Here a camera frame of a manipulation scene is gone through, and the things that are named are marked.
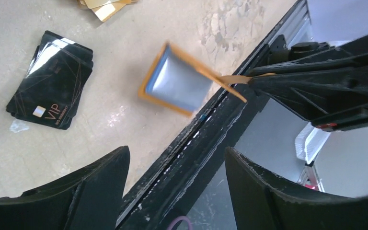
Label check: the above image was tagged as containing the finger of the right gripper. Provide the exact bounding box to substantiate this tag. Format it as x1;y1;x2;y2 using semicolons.
247;35;368;132

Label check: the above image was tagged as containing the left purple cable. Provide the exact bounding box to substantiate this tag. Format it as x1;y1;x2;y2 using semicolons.
166;216;194;230

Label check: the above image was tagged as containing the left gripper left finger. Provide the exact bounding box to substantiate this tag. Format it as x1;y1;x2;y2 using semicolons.
0;146;130;230

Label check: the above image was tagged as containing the orange leather card holder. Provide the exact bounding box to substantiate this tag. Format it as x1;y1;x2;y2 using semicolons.
138;41;253;116

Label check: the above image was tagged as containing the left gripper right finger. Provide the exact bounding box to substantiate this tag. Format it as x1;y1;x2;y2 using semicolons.
225;147;368;230

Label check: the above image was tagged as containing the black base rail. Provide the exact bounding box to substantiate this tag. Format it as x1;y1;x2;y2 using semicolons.
115;32;331;230

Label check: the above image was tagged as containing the aluminium frame rail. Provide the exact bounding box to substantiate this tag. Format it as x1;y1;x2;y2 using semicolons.
234;0;313;74

